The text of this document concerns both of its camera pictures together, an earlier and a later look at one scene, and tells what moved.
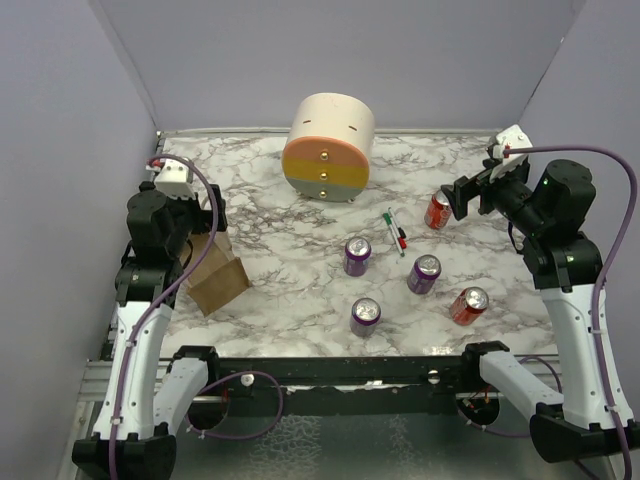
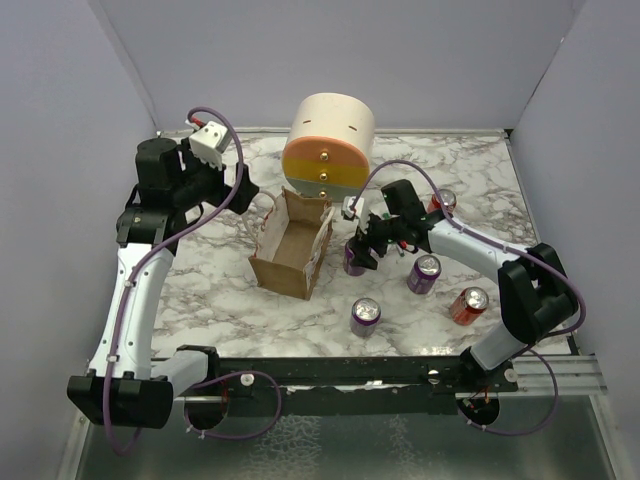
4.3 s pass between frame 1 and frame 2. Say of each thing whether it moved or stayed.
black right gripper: moved
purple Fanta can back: stayed
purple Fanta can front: stayed
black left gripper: moved
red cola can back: stayed
